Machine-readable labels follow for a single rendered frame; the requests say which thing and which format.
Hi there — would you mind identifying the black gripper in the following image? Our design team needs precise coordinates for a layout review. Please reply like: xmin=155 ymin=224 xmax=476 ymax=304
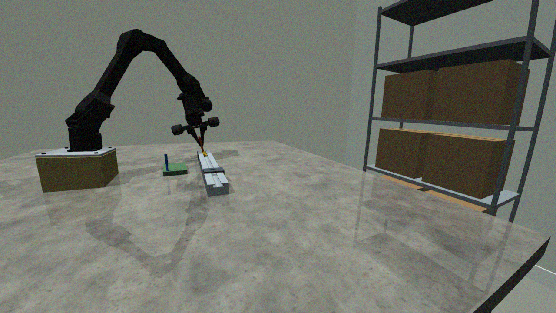
xmin=171 ymin=107 xmax=219 ymax=146

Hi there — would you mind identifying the grey aluminum rail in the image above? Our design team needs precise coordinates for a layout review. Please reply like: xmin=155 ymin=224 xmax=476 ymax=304
xmin=197 ymin=150 xmax=229 ymax=197

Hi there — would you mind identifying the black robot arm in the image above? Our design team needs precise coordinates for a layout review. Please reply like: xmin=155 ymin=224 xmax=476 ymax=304
xmin=65 ymin=29 xmax=212 ymax=152

